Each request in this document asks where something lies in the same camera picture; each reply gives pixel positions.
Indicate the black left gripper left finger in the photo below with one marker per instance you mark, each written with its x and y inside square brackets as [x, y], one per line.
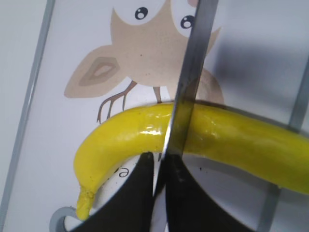
[130, 208]

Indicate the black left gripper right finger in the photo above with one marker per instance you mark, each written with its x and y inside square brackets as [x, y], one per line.
[189, 207]

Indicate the white-handled kitchen knife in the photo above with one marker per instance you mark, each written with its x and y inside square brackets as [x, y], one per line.
[185, 97]

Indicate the yellow plastic banana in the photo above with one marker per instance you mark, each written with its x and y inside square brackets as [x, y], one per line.
[264, 150]

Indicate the white grey-rimmed cutting board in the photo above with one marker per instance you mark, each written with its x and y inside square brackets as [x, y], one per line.
[105, 56]

